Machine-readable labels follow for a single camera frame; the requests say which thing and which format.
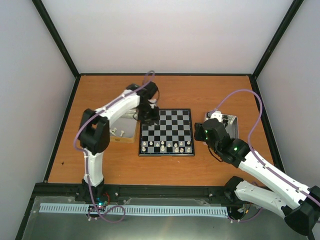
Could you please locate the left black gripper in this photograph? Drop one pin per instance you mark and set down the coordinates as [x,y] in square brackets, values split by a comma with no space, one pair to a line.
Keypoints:
[154,117]

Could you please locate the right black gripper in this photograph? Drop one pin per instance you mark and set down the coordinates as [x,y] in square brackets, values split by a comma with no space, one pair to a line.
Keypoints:
[198,132]

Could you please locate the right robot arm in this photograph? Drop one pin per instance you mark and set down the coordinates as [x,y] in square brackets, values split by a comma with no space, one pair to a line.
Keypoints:
[296,203]

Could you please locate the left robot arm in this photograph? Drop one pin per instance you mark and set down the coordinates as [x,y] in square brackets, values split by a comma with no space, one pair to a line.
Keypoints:
[94,129]

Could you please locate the tan tray of white pieces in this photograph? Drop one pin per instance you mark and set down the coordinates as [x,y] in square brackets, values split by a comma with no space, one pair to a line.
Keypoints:
[124,129]

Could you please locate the clear tray of black pieces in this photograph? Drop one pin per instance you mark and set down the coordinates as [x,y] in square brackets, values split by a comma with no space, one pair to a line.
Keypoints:
[230,123]

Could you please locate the green lit circuit board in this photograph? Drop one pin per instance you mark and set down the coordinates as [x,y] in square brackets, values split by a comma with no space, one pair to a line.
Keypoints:
[103,200]

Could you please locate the black and white chessboard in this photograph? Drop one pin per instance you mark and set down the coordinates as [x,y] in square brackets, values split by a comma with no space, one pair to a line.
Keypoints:
[175,126]

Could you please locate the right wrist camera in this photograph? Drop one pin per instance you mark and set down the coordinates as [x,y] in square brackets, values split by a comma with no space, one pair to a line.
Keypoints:
[214,115]

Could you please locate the light blue cable duct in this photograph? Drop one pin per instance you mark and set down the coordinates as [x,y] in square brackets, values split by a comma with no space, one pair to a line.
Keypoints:
[136,210]

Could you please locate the black aluminium frame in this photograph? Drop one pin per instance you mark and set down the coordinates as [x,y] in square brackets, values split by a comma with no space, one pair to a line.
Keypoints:
[44,189]

